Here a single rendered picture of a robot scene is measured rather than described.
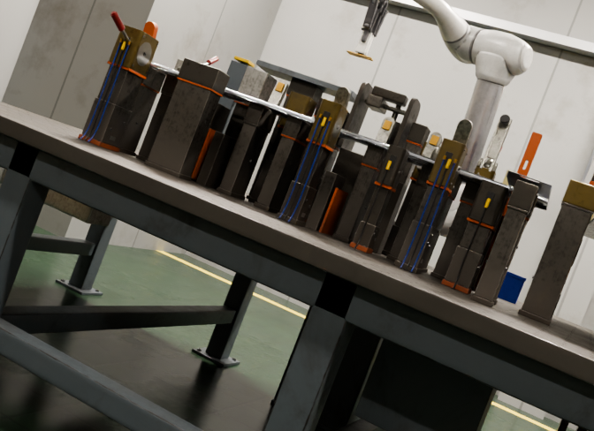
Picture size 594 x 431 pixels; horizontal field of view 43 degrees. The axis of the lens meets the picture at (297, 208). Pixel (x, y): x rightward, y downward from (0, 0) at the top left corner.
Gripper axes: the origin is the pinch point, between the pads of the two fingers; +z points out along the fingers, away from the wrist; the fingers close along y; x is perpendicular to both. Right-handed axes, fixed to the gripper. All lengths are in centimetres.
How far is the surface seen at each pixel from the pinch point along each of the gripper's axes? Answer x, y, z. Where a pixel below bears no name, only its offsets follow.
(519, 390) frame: 82, 79, 70
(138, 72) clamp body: -51, 33, 35
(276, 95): -21.9, 0.6, 24.4
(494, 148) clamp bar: 49, -5, 18
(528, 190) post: 67, 49, 32
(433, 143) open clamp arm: 31.1, -3.8, 22.4
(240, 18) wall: -198, -262, -53
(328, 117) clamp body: 10.8, 33.6, 29.5
